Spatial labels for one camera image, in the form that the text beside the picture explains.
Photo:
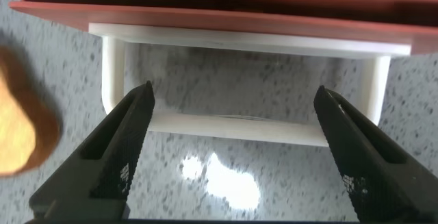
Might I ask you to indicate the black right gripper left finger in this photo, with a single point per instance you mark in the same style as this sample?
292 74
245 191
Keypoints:
113 169

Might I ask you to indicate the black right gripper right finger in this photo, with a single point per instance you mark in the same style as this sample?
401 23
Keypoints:
373 179

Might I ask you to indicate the toast slice with brown crust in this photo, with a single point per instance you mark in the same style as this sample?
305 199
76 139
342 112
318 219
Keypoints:
20 138

